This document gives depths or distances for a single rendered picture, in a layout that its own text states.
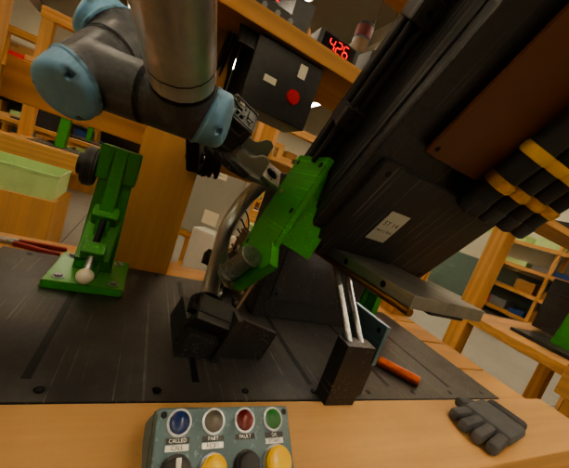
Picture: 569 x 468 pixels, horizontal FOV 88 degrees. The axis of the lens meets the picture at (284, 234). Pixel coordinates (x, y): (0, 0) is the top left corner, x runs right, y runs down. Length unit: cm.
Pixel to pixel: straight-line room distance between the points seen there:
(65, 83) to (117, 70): 6
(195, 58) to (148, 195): 52
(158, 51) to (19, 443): 38
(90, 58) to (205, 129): 15
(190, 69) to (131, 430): 38
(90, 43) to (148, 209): 44
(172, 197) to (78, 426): 54
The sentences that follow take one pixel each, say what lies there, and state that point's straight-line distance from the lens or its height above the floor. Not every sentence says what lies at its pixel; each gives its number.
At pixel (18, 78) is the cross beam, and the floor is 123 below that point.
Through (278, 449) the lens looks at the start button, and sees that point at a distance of 39.
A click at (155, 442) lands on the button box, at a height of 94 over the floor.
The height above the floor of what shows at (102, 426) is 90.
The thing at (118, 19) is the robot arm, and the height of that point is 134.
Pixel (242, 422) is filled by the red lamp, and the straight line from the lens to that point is 38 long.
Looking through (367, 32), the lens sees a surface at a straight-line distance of 106.
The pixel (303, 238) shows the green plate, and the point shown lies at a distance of 51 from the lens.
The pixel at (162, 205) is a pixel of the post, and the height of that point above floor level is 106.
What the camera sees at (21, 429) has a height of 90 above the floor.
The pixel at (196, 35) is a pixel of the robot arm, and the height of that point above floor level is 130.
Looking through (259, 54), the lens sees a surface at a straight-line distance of 75.
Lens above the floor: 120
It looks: 8 degrees down
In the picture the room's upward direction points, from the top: 20 degrees clockwise
